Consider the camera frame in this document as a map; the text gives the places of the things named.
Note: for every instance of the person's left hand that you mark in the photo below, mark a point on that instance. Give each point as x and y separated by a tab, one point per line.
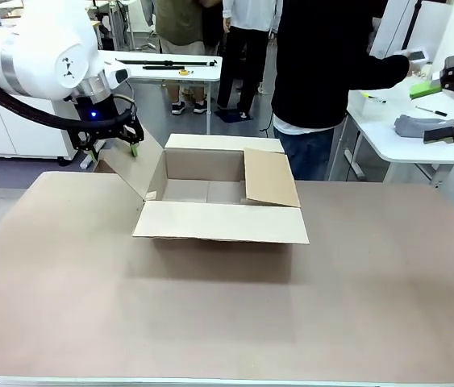
413	67

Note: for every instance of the person in white shirt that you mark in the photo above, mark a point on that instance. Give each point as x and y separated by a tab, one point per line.
246	44

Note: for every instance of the person in dark clothes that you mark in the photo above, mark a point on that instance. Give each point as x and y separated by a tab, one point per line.
211	24

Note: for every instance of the green box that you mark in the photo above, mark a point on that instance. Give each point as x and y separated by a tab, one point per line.
423	90

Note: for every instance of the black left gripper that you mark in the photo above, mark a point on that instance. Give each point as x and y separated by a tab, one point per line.
97	111

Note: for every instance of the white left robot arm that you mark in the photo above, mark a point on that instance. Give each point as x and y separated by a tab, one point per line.
37	40

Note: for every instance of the person in black sweater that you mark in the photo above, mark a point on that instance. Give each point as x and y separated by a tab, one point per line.
319	68

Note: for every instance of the white board panel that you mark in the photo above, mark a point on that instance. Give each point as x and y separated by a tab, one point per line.
394	28

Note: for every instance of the brown cardboard box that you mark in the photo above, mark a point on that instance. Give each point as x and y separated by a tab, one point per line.
218	221

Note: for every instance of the white background table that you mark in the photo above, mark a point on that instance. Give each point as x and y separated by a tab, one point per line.
162	74

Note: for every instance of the grey cloth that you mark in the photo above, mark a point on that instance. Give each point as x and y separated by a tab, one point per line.
416	127

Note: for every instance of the white cabinet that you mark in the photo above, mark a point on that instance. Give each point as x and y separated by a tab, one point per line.
29	137

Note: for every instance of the short black tripod pole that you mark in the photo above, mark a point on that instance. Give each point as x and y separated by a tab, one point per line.
164	67

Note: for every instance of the long black tripod pole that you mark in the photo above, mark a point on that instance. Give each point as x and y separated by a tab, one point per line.
162	61

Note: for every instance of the black light stand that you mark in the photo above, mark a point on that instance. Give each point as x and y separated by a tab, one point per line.
413	20

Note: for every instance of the white side desk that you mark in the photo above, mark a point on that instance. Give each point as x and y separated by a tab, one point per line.
388	141

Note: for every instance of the black pen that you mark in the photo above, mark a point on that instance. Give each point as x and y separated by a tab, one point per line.
431	110

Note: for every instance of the yellow tape roll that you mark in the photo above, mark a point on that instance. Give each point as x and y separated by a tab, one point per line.
184	72

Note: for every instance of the person in olive shirt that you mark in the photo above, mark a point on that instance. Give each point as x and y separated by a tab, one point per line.
180	24

